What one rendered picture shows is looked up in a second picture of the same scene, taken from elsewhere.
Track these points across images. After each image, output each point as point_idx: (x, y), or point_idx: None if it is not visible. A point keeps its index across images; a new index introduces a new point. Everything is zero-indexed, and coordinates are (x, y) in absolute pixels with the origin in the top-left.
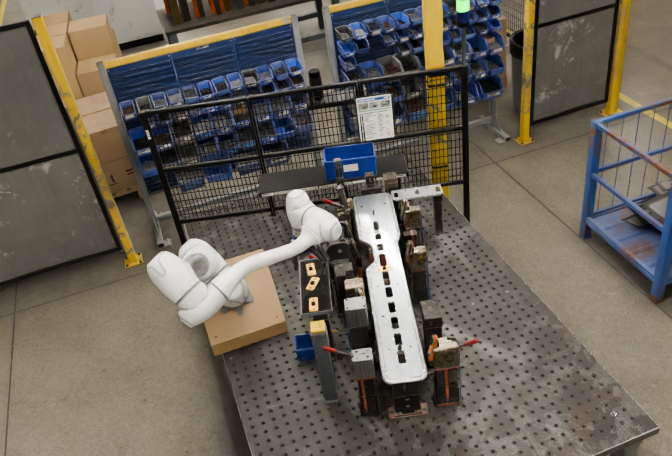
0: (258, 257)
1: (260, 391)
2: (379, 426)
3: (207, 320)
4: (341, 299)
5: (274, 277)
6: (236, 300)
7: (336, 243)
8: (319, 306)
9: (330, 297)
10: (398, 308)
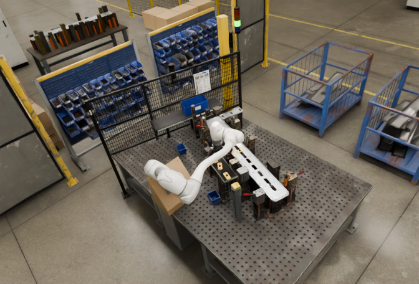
0: (209, 159)
1: (202, 225)
2: (267, 222)
3: (162, 199)
4: None
5: None
6: None
7: None
8: (230, 175)
9: (232, 170)
10: (257, 167)
